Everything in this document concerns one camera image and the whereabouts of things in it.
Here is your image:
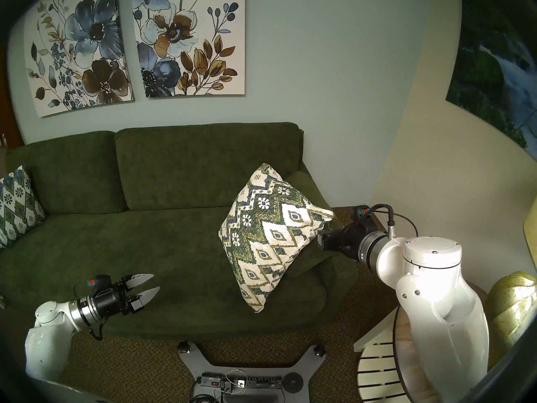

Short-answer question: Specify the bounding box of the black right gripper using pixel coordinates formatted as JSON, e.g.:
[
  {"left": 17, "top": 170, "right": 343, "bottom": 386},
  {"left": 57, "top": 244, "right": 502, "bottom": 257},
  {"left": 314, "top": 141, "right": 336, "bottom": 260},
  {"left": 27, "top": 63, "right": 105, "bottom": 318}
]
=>
[{"left": 317, "top": 222, "right": 365, "bottom": 259}]

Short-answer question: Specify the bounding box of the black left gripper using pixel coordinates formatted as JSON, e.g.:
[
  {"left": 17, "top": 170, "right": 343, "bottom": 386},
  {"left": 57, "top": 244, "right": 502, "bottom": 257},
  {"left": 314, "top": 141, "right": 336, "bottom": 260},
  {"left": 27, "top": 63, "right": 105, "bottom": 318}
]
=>
[{"left": 88, "top": 274, "right": 161, "bottom": 322}]

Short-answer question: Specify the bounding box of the green white patterned throw pillow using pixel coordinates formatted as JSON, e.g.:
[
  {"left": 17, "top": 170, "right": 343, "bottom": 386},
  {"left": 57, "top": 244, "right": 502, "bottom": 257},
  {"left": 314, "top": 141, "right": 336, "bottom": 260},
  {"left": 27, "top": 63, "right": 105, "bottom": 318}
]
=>
[
  {"left": 0, "top": 165, "right": 46, "bottom": 249},
  {"left": 218, "top": 163, "right": 335, "bottom": 314}
]

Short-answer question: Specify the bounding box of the green fabric sofa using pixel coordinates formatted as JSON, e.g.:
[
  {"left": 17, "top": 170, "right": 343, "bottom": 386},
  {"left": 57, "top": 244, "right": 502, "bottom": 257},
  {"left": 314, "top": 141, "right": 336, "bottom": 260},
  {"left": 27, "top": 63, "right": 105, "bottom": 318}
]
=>
[{"left": 0, "top": 122, "right": 359, "bottom": 342}]

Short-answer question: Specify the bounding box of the wide green sofa back cushion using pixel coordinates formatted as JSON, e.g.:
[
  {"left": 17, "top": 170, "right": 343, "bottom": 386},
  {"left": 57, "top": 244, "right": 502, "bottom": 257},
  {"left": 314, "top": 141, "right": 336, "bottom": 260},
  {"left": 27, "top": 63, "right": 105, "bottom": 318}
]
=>
[{"left": 115, "top": 122, "right": 303, "bottom": 212}]

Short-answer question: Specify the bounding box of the narrow green sofa back cushion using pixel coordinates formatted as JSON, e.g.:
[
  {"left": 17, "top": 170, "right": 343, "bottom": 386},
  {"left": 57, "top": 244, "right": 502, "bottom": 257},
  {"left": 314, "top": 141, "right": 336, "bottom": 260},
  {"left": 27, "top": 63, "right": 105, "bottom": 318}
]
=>
[{"left": 4, "top": 131, "right": 128, "bottom": 216}]

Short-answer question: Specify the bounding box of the round wooden side table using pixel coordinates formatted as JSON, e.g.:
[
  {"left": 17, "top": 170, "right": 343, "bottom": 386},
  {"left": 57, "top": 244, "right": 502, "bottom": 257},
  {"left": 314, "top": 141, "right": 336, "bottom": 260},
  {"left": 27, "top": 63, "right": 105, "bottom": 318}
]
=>
[{"left": 392, "top": 280, "right": 490, "bottom": 403}]

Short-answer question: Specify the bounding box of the black power strip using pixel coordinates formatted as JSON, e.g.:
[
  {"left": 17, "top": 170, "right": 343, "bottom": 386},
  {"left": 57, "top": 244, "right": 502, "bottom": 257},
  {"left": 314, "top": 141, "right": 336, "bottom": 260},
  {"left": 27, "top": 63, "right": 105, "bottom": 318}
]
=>
[{"left": 197, "top": 374, "right": 284, "bottom": 394}]

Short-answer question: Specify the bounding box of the yellow-green speckled lamp base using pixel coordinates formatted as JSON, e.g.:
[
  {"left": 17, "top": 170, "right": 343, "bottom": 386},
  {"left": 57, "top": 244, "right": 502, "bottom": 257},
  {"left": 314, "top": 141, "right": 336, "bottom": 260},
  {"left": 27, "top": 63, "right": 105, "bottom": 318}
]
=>
[{"left": 485, "top": 271, "right": 537, "bottom": 369}]

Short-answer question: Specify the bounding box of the brown wooden door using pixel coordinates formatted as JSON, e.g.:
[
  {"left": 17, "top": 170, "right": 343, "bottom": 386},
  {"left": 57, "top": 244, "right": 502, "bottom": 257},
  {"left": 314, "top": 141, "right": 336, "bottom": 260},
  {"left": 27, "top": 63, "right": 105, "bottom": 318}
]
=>
[{"left": 0, "top": 71, "right": 24, "bottom": 149}]

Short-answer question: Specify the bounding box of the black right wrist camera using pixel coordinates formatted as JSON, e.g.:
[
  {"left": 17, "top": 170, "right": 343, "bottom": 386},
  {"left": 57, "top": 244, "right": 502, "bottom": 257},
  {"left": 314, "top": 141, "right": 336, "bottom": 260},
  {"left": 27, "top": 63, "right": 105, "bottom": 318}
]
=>
[{"left": 350, "top": 205, "right": 376, "bottom": 229}]

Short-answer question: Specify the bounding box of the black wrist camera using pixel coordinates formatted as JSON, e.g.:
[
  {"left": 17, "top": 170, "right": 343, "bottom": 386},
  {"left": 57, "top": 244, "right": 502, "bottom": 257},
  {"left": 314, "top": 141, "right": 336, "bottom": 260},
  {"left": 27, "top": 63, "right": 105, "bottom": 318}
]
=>
[
  {"left": 350, "top": 205, "right": 376, "bottom": 229},
  {"left": 86, "top": 275, "right": 113, "bottom": 294}
]

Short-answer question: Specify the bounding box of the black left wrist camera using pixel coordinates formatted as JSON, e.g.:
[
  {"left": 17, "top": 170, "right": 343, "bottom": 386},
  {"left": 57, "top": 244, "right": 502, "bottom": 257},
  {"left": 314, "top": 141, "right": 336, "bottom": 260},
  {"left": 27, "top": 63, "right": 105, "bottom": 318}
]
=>
[{"left": 86, "top": 275, "right": 113, "bottom": 294}]

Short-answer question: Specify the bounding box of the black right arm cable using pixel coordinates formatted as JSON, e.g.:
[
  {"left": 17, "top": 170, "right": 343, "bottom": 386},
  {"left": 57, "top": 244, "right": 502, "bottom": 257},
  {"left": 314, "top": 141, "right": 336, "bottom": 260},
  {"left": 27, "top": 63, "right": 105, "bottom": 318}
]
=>
[{"left": 363, "top": 204, "right": 419, "bottom": 241}]

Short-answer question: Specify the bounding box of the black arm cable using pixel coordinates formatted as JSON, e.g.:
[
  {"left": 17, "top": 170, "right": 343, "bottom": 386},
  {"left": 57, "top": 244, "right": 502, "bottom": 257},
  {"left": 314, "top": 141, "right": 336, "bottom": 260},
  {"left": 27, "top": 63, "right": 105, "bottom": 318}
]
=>
[
  {"left": 363, "top": 204, "right": 419, "bottom": 241},
  {"left": 73, "top": 283, "right": 105, "bottom": 342}
]

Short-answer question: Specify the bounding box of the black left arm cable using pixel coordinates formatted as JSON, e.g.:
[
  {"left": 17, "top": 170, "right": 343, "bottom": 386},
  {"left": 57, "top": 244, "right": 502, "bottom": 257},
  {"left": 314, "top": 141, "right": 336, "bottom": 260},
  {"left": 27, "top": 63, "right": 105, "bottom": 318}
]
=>
[{"left": 73, "top": 283, "right": 105, "bottom": 342}]

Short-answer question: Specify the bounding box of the thin white looped cable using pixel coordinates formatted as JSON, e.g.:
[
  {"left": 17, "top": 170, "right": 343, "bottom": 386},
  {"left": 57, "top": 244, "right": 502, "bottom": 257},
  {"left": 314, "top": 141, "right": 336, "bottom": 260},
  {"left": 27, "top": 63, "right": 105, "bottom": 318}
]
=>
[{"left": 224, "top": 369, "right": 249, "bottom": 393}]

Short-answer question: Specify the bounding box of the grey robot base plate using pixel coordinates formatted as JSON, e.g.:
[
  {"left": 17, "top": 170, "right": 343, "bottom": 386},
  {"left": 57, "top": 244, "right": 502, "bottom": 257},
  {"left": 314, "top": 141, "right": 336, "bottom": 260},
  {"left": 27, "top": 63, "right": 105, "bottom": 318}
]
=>
[{"left": 176, "top": 341, "right": 328, "bottom": 403}]

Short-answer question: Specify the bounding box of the waterfall forest wall poster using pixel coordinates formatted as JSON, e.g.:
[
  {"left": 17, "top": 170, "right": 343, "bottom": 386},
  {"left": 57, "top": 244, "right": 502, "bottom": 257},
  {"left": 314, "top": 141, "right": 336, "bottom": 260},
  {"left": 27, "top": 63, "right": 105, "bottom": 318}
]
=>
[{"left": 446, "top": 0, "right": 537, "bottom": 161}]

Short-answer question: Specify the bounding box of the right floral wall painting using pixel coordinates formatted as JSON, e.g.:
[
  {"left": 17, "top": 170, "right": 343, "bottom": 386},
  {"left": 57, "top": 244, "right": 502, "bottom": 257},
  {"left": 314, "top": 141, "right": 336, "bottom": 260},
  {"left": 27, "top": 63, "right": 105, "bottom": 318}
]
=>
[{"left": 131, "top": 0, "right": 246, "bottom": 99}]

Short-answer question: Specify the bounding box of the floral wall painting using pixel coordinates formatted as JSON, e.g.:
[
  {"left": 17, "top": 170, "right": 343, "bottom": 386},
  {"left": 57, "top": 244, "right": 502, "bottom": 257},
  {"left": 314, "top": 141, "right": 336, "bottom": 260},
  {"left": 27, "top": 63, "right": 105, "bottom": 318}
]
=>
[
  {"left": 23, "top": 0, "right": 135, "bottom": 118},
  {"left": 131, "top": 0, "right": 246, "bottom": 99}
]

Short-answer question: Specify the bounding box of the left floral wall painting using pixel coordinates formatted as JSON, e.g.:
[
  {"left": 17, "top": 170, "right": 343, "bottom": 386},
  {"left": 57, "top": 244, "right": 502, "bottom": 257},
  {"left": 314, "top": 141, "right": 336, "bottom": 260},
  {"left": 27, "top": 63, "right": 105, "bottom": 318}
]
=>
[{"left": 23, "top": 0, "right": 135, "bottom": 118}]

